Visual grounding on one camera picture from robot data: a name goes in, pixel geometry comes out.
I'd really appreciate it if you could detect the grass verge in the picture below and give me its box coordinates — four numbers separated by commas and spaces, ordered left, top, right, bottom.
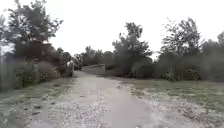
0, 77, 76, 128
99, 71, 224, 128

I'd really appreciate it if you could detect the row of trees and bushes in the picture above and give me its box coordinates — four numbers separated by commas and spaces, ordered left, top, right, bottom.
0, 0, 83, 93
74, 17, 224, 83

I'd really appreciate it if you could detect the grey gravel track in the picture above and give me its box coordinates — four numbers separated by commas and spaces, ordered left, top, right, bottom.
23, 65, 201, 128

